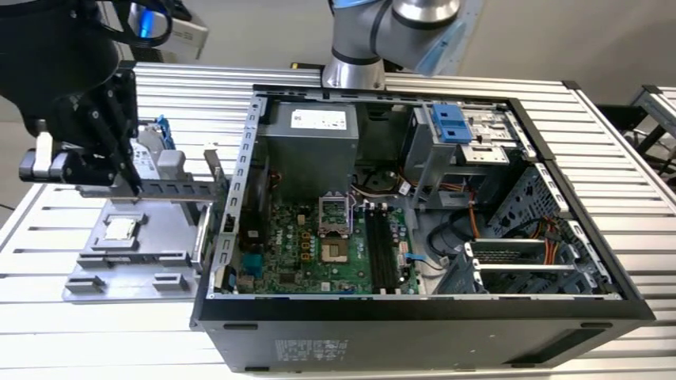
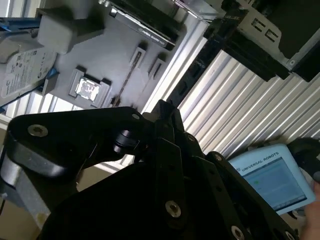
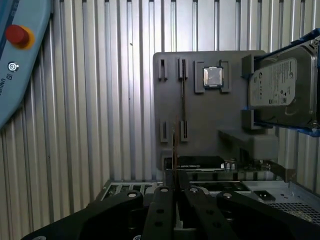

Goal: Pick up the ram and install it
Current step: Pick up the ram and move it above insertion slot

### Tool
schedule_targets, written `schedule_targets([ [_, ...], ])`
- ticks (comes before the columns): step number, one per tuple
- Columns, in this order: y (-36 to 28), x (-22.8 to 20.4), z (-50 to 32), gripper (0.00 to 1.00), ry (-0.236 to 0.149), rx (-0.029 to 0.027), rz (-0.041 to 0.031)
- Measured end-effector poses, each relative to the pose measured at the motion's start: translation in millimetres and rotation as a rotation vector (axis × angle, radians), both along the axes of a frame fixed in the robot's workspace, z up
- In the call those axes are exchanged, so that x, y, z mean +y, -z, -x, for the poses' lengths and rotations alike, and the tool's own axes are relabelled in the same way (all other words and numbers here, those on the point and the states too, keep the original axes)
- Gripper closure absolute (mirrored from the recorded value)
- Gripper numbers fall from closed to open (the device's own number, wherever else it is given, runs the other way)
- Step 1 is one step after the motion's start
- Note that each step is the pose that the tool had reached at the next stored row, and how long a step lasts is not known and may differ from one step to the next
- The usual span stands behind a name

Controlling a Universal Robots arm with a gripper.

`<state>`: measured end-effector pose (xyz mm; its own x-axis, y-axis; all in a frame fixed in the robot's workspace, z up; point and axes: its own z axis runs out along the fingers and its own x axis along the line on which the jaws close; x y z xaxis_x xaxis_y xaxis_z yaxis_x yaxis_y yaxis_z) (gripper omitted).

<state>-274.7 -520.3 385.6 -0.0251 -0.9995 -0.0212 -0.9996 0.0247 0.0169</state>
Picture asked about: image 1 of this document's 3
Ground blue plastic drive latch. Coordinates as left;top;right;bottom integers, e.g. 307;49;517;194
430;103;471;144

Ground grey parts rack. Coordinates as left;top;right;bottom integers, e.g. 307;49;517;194
61;152;218;306

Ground graphics card with metal bracket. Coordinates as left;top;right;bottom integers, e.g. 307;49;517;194
191;143;234;280

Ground hard disk in blue carrier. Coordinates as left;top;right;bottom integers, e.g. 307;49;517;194
130;113;177;184

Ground black open PC case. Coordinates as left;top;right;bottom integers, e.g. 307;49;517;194
190;82;657;374

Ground neighbouring metal slat table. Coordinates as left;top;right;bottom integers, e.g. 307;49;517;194
629;84;676;175

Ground orange and red wire bundle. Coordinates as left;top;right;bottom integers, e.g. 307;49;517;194
531;216;562;267

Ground silver optical drive cage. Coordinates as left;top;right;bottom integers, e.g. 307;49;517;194
405;103;530;207

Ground metal disk bay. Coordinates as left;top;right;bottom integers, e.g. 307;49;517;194
438;237;582;296

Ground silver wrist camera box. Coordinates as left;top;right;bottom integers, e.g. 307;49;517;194
167;15;211;60

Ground black RAM slot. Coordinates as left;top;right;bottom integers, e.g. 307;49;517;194
379;203;395;295
366;203;382;295
373;203;390;295

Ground grey power supply unit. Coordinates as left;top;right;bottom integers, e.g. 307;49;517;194
262;101;361;201

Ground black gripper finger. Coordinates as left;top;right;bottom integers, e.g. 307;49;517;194
18;132;129;187
74;70;145;199

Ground black flat cable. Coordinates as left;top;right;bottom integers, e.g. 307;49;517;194
426;222;471;274

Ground blue expansion slot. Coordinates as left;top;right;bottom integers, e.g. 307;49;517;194
242;254;266;278

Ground metal socket cover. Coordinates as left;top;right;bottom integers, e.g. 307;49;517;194
318;192;354;235

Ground CPU socket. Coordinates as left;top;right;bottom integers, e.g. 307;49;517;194
321;236;354;265

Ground green motherboard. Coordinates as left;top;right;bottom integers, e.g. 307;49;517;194
231;199;425;296

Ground thin orange wire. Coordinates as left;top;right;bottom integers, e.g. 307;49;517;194
467;199;481;241

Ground silver CPU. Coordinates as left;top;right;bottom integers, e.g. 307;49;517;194
103;221;142;242

